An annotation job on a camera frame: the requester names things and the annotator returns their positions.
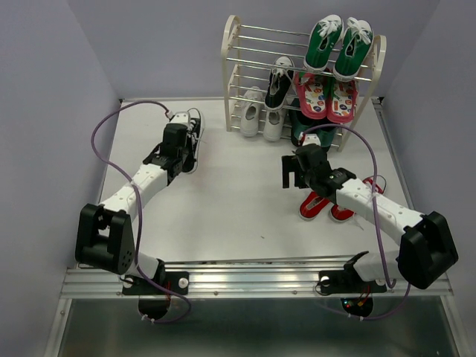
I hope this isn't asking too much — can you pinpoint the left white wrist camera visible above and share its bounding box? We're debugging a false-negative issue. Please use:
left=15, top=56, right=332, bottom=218
left=170, top=112, right=190, bottom=126

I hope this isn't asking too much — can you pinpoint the green canvas sneaker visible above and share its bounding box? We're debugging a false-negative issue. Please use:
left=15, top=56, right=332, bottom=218
left=303, top=14, right=344, bottom=74
left=332, top=17, right=374, bottom=82

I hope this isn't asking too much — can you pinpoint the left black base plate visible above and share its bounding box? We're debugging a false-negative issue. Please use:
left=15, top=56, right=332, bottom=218
left=121, top=271, right=190, bottom=296

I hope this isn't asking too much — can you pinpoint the aluminium mounting rail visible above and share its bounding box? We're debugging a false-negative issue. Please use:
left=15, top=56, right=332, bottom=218
left=62, top=262, right=457, bottom=298

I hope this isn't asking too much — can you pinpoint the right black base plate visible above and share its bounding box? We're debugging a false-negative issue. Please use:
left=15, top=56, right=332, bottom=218
left=317, top=270, right=387, bottom=295

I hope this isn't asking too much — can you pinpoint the cream metal shoe shelf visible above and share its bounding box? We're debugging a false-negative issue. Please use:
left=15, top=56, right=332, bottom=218
left=221, top=15, right=387, bottom=150

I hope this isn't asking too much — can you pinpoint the right green canvas sneaker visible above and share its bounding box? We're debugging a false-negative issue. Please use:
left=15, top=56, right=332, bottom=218
left=332, top=17, right=374, bottom=82

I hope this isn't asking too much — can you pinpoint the right dark green shoe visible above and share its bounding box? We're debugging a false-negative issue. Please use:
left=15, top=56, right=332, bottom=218
left=316, top=119, right=337, bottom=152

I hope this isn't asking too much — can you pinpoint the left pink patterned slipper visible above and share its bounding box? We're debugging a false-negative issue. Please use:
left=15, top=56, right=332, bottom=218
left=294, top=71, right=329, bottom=120

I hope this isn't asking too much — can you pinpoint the left green canvas sneaker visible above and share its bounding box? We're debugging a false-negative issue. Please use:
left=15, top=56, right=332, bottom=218
left=303, top=14, right=344, bottom=74

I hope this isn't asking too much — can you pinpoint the pink patterned slipper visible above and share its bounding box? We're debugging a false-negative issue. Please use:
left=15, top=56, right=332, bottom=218
left=294, top=71, right=329, bottom=120
left=327, top=79, right=358, bottom=124

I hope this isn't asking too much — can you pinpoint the dark green shoe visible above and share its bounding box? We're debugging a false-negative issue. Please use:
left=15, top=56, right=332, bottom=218
left=288, top=98, right=317, bottom=147
left=316, top=119, right=337, bottom=152

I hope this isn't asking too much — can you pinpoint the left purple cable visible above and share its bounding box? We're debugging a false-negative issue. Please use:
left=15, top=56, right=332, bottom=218
left=91, top=100, right=193, bottom=324

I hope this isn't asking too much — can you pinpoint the red canvas sneaker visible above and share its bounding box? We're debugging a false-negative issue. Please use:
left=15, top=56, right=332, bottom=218
left=329, top=175, right=387, bottom=223
left=299, top=191, right=330, bottom=220

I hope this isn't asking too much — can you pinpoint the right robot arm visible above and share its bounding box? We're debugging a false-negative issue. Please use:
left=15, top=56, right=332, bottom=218
left=281, top=144, right=459, bottom=290

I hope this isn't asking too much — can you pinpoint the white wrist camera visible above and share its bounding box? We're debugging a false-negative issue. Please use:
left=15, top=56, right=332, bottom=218
left=300, top=134, right=321, bottom=147
left=170, top=112, right=190, bottom=126

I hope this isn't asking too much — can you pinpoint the left dark green shoe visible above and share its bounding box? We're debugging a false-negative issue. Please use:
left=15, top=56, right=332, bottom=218
left=288, top=98, right=317, bottom=147

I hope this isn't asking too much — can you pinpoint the black canvas sneaker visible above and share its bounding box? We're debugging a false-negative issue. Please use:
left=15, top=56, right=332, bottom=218
left=264, top=56, right=294, bottom=112
left=183, top=107, right=205, bottom=174

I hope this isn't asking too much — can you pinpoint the white sneaker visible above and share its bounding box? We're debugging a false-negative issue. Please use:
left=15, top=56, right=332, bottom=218
left=263, top=109, right=287, bottom=142
left=240, top=86, right=263, bottom=138

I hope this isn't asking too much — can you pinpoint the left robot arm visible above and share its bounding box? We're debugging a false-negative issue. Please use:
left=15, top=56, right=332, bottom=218
left=75, top=118, right=204, bottom=293

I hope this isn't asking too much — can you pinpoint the right pink patterned slipper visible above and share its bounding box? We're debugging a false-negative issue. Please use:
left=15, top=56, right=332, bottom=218
left=327, top=79, right=358, bottom=124

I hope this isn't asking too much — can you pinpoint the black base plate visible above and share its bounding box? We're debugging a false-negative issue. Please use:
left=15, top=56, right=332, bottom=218
left=317, top=270, right=387, bottom=295
left=121, top=271, right=190, bottom=296

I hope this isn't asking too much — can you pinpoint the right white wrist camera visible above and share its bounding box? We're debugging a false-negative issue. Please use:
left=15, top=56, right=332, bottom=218
left=300, top=134, right=321, bottom=147

